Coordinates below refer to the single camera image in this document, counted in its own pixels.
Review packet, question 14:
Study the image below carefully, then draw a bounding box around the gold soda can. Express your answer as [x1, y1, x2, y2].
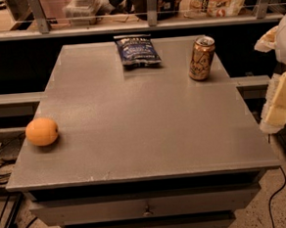
[188, 36, 215, 81]

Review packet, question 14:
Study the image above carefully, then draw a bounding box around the orange fruit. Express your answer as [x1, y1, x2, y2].
[25, 117, 58, 147]

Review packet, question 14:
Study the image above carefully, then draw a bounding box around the upper drawer knob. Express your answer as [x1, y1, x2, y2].
[143, 206, 153, 217]

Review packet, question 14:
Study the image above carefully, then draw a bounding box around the clear plastic container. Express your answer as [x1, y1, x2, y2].
[62, 0, 101, 25]

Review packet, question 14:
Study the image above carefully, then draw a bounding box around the metal shelf rail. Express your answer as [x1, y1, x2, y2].
[0, 0, 286, 40]

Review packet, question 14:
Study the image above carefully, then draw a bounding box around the dark bag on shelf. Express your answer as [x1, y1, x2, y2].
[130, 0, 181, 20]

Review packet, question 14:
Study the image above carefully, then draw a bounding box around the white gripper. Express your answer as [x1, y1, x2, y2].
[260, 71, 286, 134]

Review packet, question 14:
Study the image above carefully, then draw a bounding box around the grey drawer cabinet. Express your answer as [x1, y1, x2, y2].
[8, 37, 279, 228]

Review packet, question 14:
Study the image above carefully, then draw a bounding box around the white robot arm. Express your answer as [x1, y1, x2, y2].
[254, 14, 286, 134]

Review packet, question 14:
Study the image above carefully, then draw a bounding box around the dark power brick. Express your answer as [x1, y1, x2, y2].
[0, 138, 23, 163]

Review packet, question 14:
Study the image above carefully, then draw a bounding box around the blue chip bag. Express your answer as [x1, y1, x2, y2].
[115, 34, 162, 68]

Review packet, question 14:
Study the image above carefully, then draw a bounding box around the black cable right floor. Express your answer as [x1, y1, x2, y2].
[264, 165, 286, 228]

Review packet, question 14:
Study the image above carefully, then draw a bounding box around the black cables left floor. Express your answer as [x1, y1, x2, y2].
[0, 131, 39, 228]

